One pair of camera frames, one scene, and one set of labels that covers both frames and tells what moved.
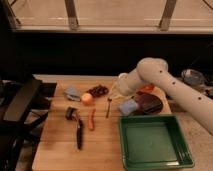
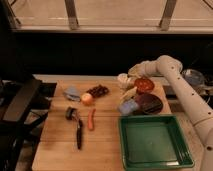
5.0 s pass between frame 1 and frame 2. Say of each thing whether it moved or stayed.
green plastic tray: stayed
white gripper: moved
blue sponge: stayed
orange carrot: stayed
